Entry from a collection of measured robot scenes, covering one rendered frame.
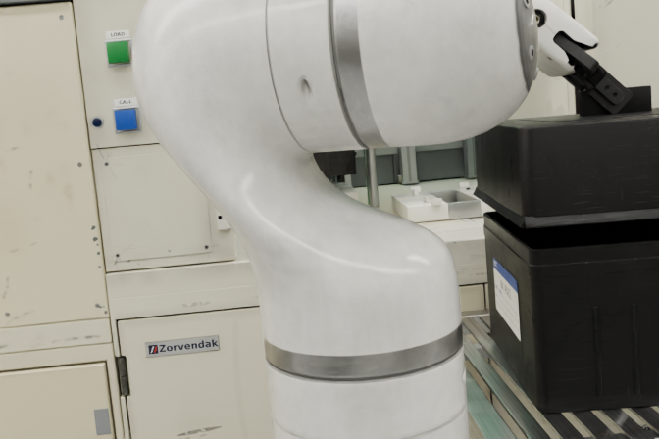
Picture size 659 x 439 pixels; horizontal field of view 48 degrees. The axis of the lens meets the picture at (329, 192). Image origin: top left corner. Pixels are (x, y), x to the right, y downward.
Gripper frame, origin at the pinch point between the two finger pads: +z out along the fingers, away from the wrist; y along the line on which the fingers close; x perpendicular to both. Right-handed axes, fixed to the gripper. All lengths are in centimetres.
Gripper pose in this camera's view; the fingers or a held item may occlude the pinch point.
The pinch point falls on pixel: (607, 93)
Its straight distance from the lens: 91.5
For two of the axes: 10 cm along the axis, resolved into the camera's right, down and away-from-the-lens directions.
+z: 7.6, 6.4, 0.5
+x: -6.5, 7.6, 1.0
